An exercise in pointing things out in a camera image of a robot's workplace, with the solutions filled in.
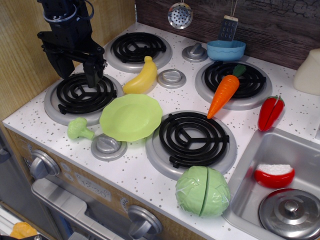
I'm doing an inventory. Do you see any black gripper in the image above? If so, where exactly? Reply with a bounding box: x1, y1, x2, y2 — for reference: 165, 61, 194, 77
37, 15, 106, 88

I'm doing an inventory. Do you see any orange toy carrot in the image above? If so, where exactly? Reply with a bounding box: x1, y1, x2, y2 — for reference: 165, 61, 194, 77
207, 64, 247, 119

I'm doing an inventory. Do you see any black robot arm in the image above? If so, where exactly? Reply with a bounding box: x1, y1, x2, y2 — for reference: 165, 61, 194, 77
37, 0, 106, 88

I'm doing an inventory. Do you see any light green plastic plate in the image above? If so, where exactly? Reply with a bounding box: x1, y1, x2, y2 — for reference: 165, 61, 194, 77
99, 94, 163, 142

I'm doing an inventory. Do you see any front left black burner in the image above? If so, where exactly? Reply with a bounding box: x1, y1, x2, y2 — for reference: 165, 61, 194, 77
44, 73, 124, 126

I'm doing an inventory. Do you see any black burner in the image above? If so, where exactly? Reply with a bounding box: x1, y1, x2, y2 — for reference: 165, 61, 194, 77
195, 61, 272, 111
145, 111, 237, 181
104, 32, 173, 74
44, 73, 124, 126

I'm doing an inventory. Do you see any back left black burner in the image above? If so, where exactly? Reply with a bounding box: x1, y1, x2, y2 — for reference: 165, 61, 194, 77
104, 32, 173, 74

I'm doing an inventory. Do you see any green toy broccoli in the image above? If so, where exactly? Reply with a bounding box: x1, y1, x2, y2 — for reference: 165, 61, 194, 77
67, 117, 95, 140

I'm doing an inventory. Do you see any yellow toy banana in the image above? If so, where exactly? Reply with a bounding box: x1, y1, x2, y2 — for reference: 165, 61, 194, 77
123, 56, 158, 94

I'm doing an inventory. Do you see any front silver stove knob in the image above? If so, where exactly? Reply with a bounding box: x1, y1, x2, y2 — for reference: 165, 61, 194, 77
90, 134, 128, 162

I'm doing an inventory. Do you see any silver stove knob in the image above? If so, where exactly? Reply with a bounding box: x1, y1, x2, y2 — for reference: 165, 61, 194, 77
157, 69, 187, 89
181, 42, 208, 63
90, 134, 128, 162

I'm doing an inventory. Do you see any middle silver stove knob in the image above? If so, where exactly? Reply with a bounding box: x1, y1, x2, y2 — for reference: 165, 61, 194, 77
157, 69, 187, 89

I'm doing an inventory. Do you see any left silver oven knob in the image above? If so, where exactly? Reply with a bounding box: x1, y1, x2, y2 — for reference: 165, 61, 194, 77
30, 149, 61, 180

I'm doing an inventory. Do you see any silver oven knob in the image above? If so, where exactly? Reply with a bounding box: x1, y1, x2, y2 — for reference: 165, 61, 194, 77
30, 149, 61, 180
127, 205, 163, 240

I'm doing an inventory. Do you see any round metal skimmer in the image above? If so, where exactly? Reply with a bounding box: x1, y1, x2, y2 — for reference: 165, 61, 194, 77
167, 0, 193, 30

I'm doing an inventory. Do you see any oven clock display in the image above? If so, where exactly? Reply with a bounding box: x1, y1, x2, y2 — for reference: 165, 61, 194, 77
74, 172, 112, 202

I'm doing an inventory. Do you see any back silver stove knob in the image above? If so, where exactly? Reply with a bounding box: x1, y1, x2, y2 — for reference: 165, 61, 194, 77
181, 42, 208, 63

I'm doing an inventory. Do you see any front right black burner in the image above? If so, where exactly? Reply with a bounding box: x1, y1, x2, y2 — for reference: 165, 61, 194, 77
145, 111, 237, 181

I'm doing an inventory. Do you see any blue plastic bowl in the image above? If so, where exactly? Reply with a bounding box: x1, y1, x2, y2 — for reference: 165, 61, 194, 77
206, 40, 247, 61

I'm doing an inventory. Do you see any metal slotted spatula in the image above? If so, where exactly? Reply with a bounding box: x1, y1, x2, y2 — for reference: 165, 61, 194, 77
217, 0, 239, 42

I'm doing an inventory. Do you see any right silver oven knob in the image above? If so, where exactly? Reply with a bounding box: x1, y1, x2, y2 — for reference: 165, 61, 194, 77
127, 205, 163, 240

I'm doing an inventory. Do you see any green toy cabbage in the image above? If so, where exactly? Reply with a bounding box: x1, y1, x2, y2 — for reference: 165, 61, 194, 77
175, 166, 231, 217

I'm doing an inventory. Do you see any yellow toy on floor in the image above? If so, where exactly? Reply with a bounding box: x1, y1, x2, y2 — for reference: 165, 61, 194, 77
9, 222, 38, 240

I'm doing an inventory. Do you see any back right black burner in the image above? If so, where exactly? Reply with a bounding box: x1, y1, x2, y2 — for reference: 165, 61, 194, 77
195, 61, 272, 111

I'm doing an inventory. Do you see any red toy chili pepper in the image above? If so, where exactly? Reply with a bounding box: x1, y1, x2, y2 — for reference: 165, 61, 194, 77
257, 95, 285, 132

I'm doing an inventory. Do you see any silver sink basin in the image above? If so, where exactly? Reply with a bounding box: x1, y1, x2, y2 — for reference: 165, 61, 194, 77
223, 128, 320, 240

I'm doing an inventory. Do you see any cream plastic jug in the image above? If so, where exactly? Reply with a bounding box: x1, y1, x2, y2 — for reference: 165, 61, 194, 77
293, 48, 320, 96

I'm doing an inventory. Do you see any silver pot lid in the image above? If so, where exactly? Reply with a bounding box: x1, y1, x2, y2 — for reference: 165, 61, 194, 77
258, 188, 320, 240

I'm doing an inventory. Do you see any silver oven door handle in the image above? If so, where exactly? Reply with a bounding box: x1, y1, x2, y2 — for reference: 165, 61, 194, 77
31, 178, 122, 240

